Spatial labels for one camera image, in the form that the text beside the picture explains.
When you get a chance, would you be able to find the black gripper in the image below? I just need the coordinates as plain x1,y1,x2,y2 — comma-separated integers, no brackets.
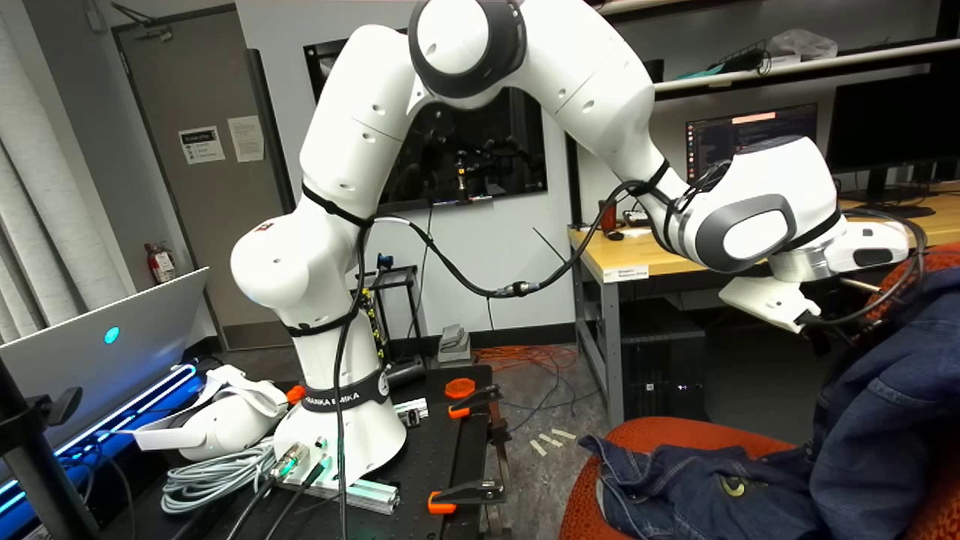
796,301,859,356

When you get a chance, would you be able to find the blue jean jacket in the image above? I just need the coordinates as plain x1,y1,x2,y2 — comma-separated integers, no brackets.
579,267,960,540

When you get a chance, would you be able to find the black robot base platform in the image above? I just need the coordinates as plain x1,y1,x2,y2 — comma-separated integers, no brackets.
393,360,506,540

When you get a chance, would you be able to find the orange fabric office chair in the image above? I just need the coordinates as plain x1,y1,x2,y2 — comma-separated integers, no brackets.
554,240,960,540

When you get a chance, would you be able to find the wooden desk with metal legs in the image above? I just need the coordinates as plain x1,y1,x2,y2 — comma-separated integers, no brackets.
566,190,960,427

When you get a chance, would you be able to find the large black monitor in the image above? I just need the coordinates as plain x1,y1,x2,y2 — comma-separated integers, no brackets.
823,55,960,219

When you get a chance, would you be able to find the monitor showing code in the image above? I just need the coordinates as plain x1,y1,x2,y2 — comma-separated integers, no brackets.
683,102,823,162

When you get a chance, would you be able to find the red cup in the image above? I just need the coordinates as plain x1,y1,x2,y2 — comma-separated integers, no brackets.
596,194,624,240

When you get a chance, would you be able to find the clear plastic container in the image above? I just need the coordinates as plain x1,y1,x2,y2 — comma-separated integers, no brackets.
758,27,840,71

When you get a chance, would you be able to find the grey metal block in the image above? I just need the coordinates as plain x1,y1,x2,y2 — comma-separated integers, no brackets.
436,324,477,368

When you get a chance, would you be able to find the orange black clamp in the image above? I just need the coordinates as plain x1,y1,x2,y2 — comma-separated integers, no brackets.
440,371,505,423
423,476,510,522

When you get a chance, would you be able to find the aluminium extrusion bar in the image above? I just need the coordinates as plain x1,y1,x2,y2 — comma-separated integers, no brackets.
272,452,401,518

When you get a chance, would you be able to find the white plastic cover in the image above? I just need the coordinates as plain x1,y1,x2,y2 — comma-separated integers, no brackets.
128,363,294,461

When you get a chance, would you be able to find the plain white paper sign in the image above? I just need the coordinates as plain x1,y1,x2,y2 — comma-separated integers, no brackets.
225,113,267,164

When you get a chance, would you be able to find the grey door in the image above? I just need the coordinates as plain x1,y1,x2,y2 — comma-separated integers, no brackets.
112,4,294,355

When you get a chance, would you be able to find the white paper sign with text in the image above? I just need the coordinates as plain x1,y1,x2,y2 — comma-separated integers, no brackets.
177,122,227,169

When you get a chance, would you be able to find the red fire extinguisher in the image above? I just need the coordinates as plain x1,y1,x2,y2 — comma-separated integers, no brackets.
144,240,180,289

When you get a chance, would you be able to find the silver laptop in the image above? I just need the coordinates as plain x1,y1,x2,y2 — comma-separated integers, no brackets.
0,263,219,448

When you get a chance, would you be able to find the white wall shelf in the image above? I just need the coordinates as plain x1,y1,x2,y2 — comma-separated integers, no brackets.
648,35,960,102

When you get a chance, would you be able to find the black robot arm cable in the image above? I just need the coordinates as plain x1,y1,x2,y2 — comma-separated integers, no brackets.
325,173,931,540

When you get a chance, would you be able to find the black wall screen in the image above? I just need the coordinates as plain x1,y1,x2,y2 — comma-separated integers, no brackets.
300,7,552,213

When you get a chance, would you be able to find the black metal frame stand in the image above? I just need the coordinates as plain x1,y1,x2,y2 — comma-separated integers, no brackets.
374,260,431,347

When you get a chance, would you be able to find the grey coiled cable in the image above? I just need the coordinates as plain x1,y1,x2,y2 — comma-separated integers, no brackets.
158,445,278,518

